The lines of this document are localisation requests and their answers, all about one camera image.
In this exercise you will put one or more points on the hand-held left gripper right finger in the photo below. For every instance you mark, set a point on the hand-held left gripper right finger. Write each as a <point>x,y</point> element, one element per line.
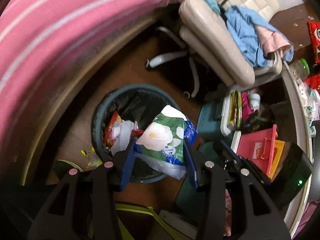
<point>191,165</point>

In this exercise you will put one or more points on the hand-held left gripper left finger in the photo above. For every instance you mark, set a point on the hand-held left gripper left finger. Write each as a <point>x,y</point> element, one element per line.
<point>127,165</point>

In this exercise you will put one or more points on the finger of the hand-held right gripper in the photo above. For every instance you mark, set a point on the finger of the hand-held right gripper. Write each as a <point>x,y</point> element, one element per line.
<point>235,160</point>

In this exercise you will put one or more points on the red orange snack wrapper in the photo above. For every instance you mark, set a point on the red orange snack wrapper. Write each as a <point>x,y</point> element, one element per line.
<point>112,130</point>

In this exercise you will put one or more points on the green floral tissue pack wrapper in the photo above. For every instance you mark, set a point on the green floral tissue pack wrapper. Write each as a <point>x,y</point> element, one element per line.
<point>162,135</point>

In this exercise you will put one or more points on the dark round trash bin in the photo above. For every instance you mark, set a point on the dark round trash bin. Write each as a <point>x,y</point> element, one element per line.
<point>100,110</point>

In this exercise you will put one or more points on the pink plastic basket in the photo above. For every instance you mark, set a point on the pink plastic basket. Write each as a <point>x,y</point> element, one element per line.
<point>250,145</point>

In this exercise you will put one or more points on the orange folder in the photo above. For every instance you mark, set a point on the orange folder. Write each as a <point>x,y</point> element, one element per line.
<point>278,155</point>

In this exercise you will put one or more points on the small yellow clear wrapper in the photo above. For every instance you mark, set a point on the small yellow clear wrapper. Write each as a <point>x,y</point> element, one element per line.
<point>91,158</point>

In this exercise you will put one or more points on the white plastic storage box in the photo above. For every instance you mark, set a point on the white plastic storage box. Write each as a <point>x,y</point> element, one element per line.
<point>225,120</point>

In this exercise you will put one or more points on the teal box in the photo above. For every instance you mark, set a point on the teal box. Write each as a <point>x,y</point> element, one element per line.
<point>207,122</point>

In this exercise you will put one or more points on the lime green container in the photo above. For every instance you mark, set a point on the lime green container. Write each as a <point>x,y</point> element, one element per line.
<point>140,208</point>

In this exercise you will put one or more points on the white-edged table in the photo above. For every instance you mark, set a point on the white-edged table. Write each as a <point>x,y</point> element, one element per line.
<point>303,127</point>

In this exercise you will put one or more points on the colourful books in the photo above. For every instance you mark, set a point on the colourful books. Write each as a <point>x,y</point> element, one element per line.
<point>236,107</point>

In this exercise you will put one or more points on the white patterned cloth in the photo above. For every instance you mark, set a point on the white patterned cloth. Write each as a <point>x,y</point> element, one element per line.
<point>310,100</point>

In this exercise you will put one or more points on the clear jar green lid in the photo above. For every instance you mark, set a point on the clear jar green lid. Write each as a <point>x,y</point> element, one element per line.
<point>300,67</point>

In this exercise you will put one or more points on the pale pink garment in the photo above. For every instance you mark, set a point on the pale pink garment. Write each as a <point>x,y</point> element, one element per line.
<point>272,40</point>

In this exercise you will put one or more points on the light blue clothes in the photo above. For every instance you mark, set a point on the light blue clothes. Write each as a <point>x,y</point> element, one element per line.
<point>242,30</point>

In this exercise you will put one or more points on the white padded office chair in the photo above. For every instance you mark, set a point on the white padded office chair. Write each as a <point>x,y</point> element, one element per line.
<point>212,30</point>

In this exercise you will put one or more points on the red printed bag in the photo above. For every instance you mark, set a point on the red printed bag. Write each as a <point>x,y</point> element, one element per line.
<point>315,37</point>

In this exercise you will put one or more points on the brown wooden cabinet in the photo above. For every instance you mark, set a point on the brown wooden cabinet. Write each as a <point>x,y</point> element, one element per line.
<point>292,22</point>

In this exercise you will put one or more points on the pink striped bed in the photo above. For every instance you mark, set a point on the pink striped bed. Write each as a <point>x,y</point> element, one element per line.
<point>62,30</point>

